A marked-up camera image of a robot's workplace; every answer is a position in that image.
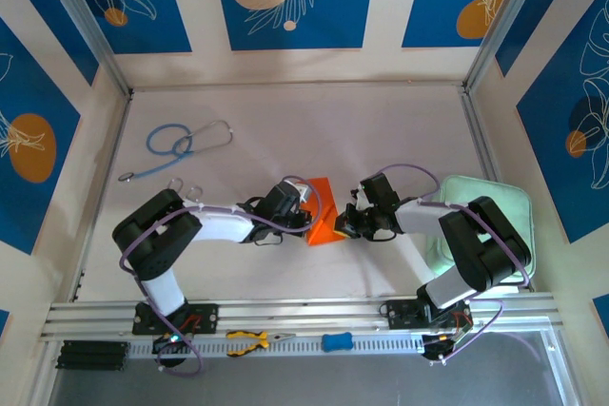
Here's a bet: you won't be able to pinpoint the orange paper sheet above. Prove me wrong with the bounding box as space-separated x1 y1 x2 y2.
304 176 344 248

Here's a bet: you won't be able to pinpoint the blue bone-shaped block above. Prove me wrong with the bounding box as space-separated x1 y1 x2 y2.
321 332 354 353

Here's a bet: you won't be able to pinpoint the mint green cushion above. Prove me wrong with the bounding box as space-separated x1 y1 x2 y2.
425 173 537 283

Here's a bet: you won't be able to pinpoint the blue stethoscope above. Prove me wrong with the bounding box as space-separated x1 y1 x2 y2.
117 119 235 184

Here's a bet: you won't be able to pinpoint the black ribbed block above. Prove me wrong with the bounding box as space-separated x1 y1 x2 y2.
55 339 130 372

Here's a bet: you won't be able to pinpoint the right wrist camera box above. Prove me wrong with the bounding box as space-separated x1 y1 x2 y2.
351 186 371 212

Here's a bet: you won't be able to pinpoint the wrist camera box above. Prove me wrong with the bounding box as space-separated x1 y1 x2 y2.
293 181 316 203
351 186 371 212

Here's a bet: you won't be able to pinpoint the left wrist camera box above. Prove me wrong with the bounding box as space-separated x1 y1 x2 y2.
293 181 316 203

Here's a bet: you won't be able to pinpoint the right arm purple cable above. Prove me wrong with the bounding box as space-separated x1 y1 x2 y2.
373 163 532 362

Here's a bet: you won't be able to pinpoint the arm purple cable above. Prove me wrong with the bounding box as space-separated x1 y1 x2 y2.
373 163 532 362
118 175 320 377

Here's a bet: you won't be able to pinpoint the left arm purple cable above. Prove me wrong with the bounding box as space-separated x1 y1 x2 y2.
118 175 320 377

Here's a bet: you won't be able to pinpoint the aluminium rail frame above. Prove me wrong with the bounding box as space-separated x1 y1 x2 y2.
40 292 565 341

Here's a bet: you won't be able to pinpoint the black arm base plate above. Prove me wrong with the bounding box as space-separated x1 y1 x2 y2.
385 299 475 331
131 301 220 336

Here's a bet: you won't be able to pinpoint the yellow-handled pliers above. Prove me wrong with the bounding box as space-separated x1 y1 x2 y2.
226 329 297 358

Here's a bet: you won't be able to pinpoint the slotted grey cable duct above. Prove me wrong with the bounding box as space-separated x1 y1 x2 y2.
127 332 429 360

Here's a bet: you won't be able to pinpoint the small electronics board with wires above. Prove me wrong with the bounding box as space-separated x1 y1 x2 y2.
421 315 476 368
151 332 192 372

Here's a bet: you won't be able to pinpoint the aluminium frame post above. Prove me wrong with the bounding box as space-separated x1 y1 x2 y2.
462 0 554 96
33 0 134 99

